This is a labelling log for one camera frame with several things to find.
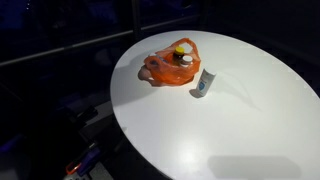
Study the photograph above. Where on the brown bottle yellow cap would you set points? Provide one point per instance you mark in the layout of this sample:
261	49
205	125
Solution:
178	55

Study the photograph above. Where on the grey metal handrail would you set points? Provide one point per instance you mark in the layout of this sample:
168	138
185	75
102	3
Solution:
66	46

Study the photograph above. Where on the dark window post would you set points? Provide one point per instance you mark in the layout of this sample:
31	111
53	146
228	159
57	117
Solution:
136	20

